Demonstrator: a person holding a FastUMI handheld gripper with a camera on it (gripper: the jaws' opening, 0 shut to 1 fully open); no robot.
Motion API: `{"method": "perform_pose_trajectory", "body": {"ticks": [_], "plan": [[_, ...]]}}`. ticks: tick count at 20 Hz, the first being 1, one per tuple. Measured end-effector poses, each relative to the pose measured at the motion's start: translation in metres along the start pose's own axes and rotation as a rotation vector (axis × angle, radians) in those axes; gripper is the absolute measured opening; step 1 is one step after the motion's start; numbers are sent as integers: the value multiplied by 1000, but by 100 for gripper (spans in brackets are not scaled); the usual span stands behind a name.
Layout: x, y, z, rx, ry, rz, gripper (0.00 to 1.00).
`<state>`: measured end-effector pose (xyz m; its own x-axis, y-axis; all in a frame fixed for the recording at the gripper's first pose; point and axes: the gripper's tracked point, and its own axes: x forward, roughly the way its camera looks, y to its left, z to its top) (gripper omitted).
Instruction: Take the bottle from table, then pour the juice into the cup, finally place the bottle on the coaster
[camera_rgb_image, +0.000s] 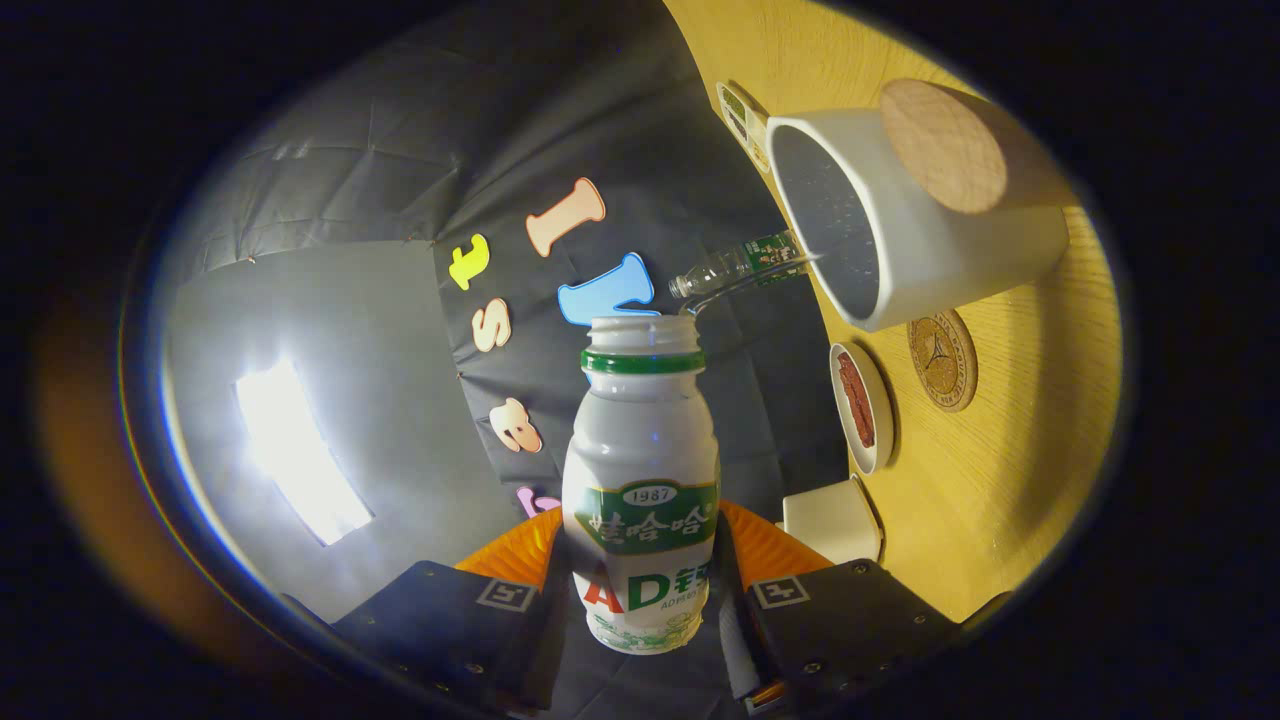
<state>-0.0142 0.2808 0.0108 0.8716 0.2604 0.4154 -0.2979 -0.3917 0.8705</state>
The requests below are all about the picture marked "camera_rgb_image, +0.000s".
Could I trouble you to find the white divided dish with beans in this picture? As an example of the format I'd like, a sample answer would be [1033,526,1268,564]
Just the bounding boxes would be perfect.
[715,80,771,174]

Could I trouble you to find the cream toaster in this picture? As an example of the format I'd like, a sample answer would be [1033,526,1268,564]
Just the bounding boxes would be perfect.
[777,478,883,566]

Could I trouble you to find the wooden table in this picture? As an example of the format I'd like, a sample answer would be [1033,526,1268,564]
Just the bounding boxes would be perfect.
[662,0,1126,623]

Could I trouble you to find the ceiling light panel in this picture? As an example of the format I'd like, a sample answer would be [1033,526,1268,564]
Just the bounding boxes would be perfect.
[234,358,374,547]

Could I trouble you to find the round cork coaster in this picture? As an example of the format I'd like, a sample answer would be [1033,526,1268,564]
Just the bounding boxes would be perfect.
[907,308,979,414]

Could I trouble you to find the white juice bottle green label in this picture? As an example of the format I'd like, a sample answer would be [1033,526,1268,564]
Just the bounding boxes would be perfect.
[562,315,721,656]

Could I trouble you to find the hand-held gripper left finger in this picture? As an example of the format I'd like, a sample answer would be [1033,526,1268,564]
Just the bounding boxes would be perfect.
[280,505,573,716]

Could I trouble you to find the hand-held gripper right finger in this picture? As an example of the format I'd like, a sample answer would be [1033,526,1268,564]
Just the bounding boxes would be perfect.
[712,500,1011,716]

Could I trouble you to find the white cup wooden handle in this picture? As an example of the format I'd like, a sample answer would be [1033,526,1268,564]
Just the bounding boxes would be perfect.
[765,78,1071,333]

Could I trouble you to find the red sausage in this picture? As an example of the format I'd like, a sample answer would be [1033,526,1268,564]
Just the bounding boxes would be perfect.
[837,351,865,447]
[846,353,878,450]

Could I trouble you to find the white round plate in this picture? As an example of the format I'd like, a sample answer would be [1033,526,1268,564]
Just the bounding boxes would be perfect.
[829,341,894,475]

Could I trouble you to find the clear plastic water bottle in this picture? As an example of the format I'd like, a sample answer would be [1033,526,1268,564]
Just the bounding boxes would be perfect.
[668,229,823,316]

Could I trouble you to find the black backdrop cloth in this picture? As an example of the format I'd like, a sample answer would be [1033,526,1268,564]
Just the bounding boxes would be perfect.
[175,0,851,541]

